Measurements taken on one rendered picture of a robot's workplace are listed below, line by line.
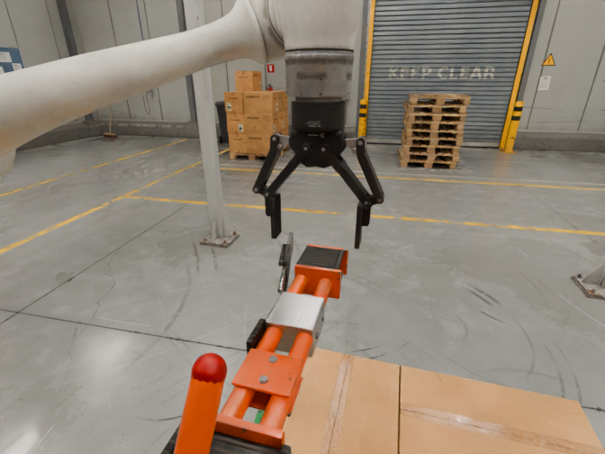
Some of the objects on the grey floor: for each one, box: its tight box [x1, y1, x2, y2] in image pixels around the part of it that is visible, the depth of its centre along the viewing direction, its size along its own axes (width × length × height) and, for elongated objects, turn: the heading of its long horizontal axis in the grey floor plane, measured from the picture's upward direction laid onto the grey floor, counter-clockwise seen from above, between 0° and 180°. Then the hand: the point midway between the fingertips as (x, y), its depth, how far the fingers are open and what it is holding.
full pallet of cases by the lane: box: [224, 71, 289, 160], centre depth 733 cm, size 121×102×174 cm
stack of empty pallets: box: [397, 94, 471, 169], centre depth 681 cm, size 129×110×131 cm
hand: (316, 233), depth 54 cm, fingers open, 13 cm apart
